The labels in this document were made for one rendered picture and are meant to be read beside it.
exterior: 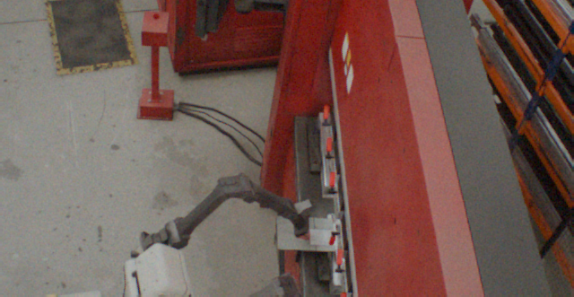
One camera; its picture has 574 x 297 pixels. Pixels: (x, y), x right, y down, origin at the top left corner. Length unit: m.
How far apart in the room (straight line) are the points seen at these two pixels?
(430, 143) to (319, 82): 1.82
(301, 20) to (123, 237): 1.80
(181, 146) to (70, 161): 0.74
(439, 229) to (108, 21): 4.32
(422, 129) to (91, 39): 3.93
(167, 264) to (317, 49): 1.44
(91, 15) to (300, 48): 2.61
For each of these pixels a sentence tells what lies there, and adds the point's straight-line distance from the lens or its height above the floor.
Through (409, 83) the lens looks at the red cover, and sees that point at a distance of 2.23.
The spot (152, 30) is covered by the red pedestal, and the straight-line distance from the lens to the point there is 4.56.
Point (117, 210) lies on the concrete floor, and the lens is 4.64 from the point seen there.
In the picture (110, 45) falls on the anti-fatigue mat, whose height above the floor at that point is 0.01.
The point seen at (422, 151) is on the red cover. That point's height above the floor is 2.30.
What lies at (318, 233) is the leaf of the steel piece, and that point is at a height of 1.00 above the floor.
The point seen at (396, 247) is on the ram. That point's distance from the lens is 2.29.
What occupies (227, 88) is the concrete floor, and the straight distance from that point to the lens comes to 5.34.
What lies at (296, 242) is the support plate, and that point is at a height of 1.00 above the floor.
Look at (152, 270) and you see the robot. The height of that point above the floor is 1.36.
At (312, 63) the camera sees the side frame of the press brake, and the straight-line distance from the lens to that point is 3.74.
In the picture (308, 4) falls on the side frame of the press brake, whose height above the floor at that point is 1.64.
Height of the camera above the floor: 3.78
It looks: 48 degrees down
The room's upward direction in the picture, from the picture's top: 11 degrees clockwise
